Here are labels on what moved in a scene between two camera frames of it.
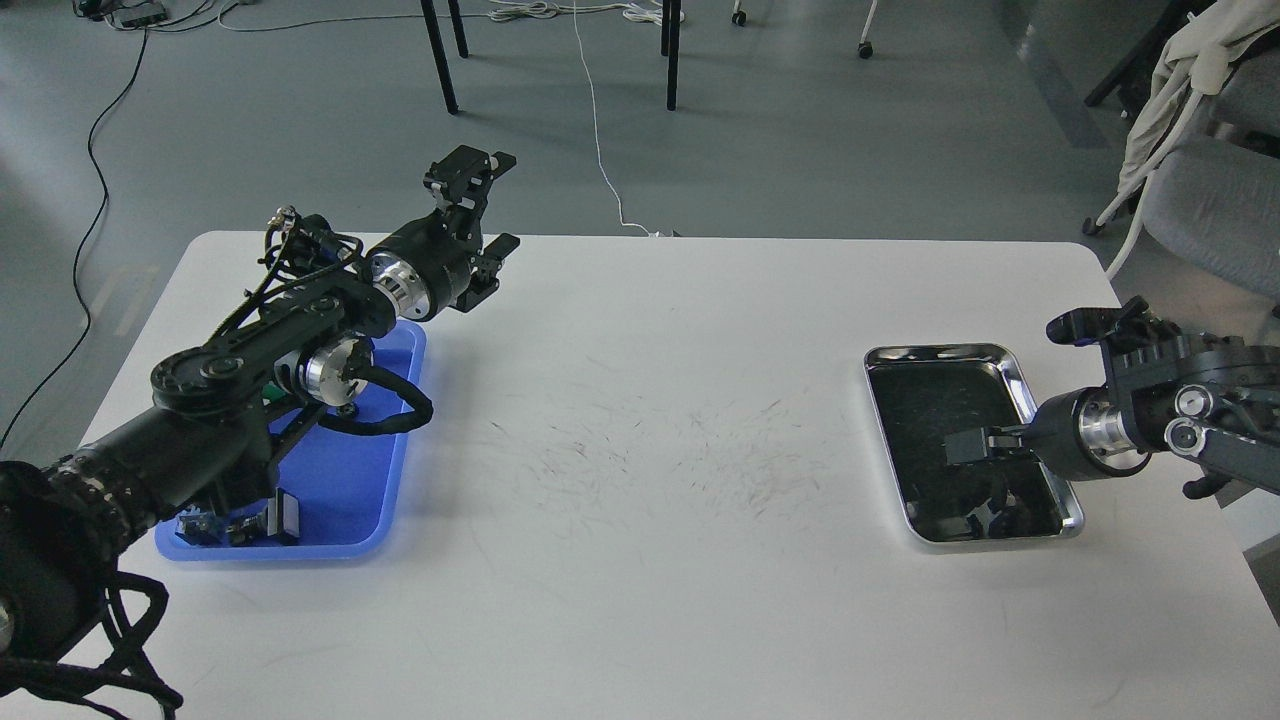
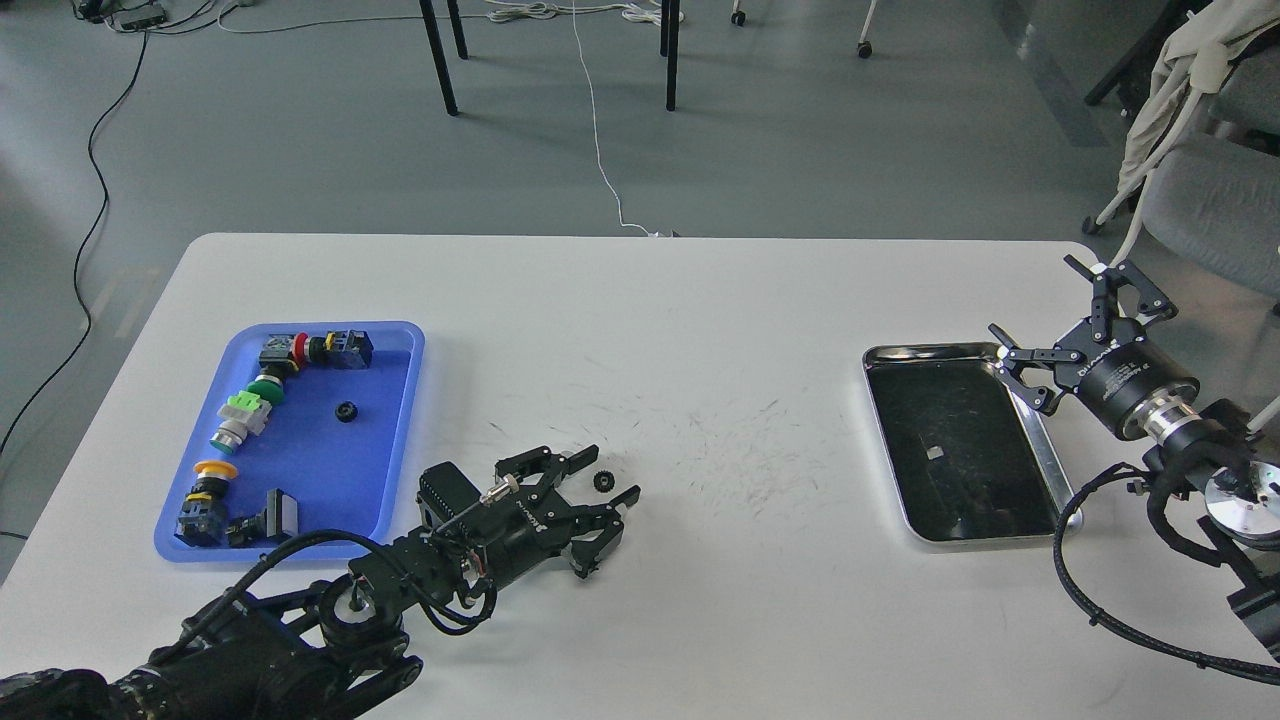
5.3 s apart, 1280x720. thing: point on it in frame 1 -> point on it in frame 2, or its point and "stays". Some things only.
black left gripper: (431, 265) -> (523, 528)
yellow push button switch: (200, 527) stays
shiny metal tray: (923, 393) stays
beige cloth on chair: (1195, 62) stays
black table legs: (671, 27) stays
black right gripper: (1086, 434) -> (1120, 366)
